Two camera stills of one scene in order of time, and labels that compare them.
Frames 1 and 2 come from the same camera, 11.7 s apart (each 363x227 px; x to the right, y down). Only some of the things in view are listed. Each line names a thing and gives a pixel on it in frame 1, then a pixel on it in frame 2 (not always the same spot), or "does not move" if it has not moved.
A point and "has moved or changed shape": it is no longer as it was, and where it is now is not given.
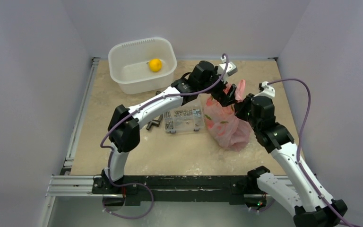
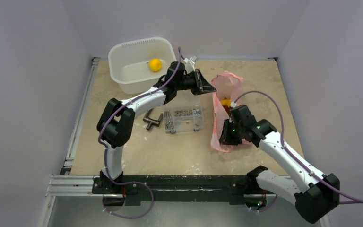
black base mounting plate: (214, 189) does not move
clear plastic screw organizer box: (185, 119) does not move
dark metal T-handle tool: (156, 122) does not move
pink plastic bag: (228, 128) has moved or changed shape
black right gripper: (242, 106) -> (228, 134)
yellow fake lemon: (155, 65) does not move
